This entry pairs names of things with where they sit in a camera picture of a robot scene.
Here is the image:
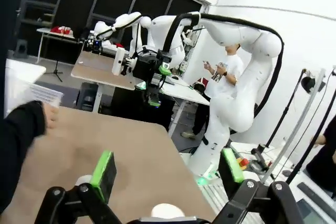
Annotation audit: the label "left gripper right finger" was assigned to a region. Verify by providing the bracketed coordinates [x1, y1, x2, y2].
[212, 147, 308, 224]

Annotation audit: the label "white round lid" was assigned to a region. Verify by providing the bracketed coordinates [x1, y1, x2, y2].
[151, 202, 184, 217]

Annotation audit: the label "wooden top table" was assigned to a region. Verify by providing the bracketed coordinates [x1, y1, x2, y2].
[71, 50, 144, 114]

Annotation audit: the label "person in white T-shirt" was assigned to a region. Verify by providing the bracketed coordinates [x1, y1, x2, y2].
[181, 42, 245, 140]

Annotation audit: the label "small black tripod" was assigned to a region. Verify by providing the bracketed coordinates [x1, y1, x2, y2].
[49, 60, 64, 82]

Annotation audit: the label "person in black T-shirt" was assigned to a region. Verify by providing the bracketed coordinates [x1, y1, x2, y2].
[306, 115, 336, 192]

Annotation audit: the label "red boxes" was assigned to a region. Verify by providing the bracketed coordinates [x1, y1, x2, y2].
[51, 26, 72, 36]

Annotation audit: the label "person's right hand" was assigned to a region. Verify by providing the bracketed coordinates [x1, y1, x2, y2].
[43, 102, 60, 130]

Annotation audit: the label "white office desk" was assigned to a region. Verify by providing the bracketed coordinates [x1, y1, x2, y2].
[157, 76, 211, 130]

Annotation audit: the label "black right arm cable sleeve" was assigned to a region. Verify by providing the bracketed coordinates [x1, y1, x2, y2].
[161, 11, 285, 120]

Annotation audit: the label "black round lamp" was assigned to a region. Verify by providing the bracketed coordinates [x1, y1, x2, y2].
[301, 77, 316, 94]

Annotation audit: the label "small gray stool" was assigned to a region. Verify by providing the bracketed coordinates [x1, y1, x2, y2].
[13, 39, 28, 59]

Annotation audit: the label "white humanoid robot arms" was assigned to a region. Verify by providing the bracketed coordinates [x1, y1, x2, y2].
[86, 11, 152, 54]

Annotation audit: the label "person's right forearm black sleeve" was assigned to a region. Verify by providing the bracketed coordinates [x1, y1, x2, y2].
[0, 100, 48, 209]

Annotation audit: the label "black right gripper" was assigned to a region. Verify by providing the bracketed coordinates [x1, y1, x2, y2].
[133, 50, 173, 107]

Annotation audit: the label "black keyboard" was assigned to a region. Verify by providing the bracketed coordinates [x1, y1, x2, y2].
[297, 182, 330, 199]

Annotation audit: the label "black stand pole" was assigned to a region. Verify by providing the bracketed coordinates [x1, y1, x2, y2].
[286, 68, 336, 185]
[251, 69, 308, 156]

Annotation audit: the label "gray side table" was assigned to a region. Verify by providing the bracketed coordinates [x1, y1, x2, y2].
[36, 26, 85, 65]

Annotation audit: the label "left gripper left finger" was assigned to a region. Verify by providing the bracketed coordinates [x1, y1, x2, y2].
[34, 150, 124, 224]

